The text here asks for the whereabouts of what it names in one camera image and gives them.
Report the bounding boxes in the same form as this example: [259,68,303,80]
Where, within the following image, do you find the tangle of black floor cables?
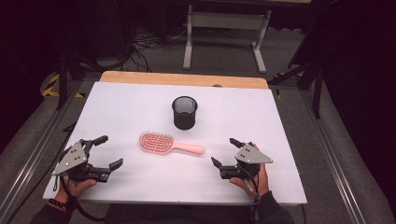
[122,26,190,73]

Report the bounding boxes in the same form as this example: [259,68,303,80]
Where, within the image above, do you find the white board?
[42,81,308,206]

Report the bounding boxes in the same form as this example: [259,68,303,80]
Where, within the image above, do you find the yellow and black floor tape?
[273,70,305,101]

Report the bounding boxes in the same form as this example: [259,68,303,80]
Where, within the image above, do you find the person's right hand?
[229,143,271,201]

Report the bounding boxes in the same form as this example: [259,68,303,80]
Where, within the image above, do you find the aluminium rail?
[299,90,369,224]
[0,79,84,224]

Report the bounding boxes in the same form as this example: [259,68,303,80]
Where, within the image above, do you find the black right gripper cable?
[238,167,262,224]

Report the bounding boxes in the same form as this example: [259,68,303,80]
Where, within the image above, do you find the person's dark clothing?
[103,203,254,224]

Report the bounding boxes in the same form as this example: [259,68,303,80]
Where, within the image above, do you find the black mesh pen holder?
[171,95,199,131]

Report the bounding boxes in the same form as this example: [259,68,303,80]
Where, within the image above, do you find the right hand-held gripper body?
[219,142,275,180]

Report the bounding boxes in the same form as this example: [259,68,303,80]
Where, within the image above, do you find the black metal stand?
[55,50,106,112]
[267,59,325,119]

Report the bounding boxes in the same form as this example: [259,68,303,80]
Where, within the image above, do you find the person's left hand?
[55,178,98,203]

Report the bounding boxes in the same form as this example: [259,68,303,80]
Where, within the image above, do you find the wooden table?
[99,70,270,91]

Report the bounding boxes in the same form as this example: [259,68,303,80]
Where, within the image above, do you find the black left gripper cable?
[52,175,106,223]

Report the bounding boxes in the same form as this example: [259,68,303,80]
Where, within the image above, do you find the pink hairbrush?
[138,131,205,156]

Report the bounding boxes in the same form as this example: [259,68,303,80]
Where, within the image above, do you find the dark bead bracelet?
[48,198,76,215]

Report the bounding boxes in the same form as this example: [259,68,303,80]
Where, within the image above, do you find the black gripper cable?
[52,175,106,223]
[238,167,262,224]

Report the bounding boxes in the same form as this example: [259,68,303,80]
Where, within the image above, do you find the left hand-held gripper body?
[50,138,111,184]

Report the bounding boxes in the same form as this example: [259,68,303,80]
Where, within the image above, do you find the grey metal stand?
[182,4,273,75]

